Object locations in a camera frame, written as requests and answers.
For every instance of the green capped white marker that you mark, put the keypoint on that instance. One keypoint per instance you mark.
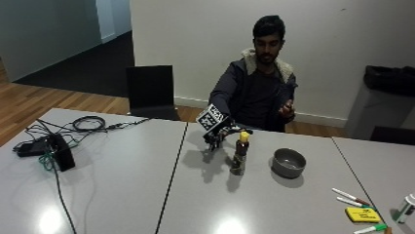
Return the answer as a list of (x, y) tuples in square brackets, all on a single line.
[(372, 228)]

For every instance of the grey bowl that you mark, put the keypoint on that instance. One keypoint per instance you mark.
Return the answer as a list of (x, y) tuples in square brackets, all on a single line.
[(288, 163)]

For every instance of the white spray bottle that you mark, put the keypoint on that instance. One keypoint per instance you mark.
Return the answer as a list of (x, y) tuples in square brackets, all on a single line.
[(405, 208)]

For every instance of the green tipped white marker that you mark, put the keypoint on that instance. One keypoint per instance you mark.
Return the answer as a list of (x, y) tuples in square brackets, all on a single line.
[(353, 203)]

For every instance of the yellow whiteboard eraser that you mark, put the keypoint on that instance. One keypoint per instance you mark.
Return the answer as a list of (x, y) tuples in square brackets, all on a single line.
[(362, 214)]

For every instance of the grey bin with black bag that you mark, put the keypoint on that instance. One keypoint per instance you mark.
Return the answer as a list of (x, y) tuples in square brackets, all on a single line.
[(381, 100)]

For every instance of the brown bottle with yellow cap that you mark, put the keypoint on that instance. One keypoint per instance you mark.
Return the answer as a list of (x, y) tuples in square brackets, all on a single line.
[(240, 155)]

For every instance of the the person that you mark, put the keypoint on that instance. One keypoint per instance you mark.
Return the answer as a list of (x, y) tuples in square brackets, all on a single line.
[(260, 87)]

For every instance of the dark chair back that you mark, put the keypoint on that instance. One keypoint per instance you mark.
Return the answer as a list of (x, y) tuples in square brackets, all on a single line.
[(393, 135)]

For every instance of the black chair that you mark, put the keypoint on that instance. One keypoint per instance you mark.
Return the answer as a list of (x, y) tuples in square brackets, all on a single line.
[(151, 92)]

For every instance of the white marker cube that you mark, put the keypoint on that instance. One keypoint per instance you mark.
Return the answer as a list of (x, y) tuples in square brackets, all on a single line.
[(212, 118)]

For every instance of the brown marker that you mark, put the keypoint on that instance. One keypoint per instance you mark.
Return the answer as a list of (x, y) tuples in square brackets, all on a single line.
[(389, 230)]

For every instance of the black power adapter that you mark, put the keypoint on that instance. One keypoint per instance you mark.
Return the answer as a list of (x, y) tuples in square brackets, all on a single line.
[(30, 148)]

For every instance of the black electronic box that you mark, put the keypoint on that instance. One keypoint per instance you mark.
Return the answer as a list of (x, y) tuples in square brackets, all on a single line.
[(60, 151)]

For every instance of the red tipped white marker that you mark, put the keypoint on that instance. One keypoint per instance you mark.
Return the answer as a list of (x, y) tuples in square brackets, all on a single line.
[(350, 196)]

